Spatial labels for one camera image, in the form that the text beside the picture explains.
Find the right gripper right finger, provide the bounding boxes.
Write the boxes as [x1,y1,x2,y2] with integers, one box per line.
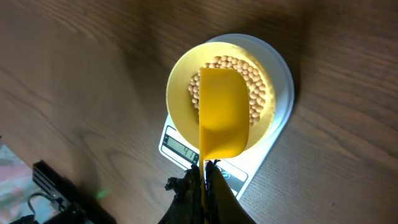
[205,160,256,224]

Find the soybeans in bowl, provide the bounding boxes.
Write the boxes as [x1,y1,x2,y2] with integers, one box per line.
[185,55,267,128]

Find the yellow plastic bowl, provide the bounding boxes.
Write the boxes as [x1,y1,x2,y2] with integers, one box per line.
[166,42,276,149]

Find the yellow measuring scoop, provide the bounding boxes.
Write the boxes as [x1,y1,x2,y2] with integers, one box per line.
[199,68,249,223]

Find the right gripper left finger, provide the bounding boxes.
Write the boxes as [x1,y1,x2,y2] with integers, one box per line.
[159,165,205,224]

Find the white digital kitchen scale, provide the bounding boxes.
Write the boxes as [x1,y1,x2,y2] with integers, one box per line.
[159,34,295,199]

